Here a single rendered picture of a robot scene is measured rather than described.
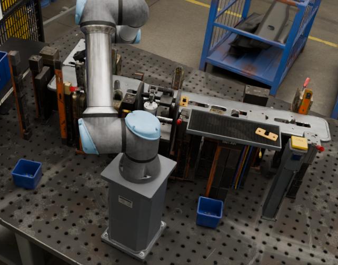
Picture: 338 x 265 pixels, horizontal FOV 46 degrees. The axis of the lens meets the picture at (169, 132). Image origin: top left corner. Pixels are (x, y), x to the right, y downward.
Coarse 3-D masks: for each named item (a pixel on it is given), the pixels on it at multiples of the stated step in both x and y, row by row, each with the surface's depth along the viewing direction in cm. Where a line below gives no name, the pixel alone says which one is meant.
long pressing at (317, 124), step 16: (64, 80) 198; (128, 80) 204; (160, 96) 197; (192, 96) 200; (208, 96) 202; (224, 112) 193; (272, 112) 197; (288, 112) 198; (288, 128) 188; (304, 128) 190; (320, 128) 191
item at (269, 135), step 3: (258, 129) 159; (261, 129) 159; (255, 132) 158; (258, 132) 158; (261, 132) 158; (264, 132) 158; (267, 132) 158; (270, 132) 158; (261, 135) 157; (264, 135) 157; (267, 135) 157; (270, 135) 157; (273, 135) 157; (276, 135) 158; (270, 138) 156; (273, 138) 156; (276, 138) 156
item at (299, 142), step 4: (292, 136) 159; (292, 140) 157; (296, 140) 157; (300, 140) 157; (304, 140) 158; (292, 144) 155; (296, 144) 155; (300, 144) 156; (304, 144) 156; (300, 148) 155; (304, 148) 155
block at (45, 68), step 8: (48, 72) 205; (40, 80) 197; (48, 80) 209; (40, 88) 200; (40, 96) 204; (48, 96) 213; (40, 104) 208; (48, 104) 215; (48, 112) 217; (48, 120) 219
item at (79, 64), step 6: (78, 60) 175; (84, 60) 175; (78, 66) 172; (78, 72) 175; (84, 72) 176; (78, 78) 178; (84, 78) 178; (78, 84) 181; (84, 84) 180; (84, 90) 183
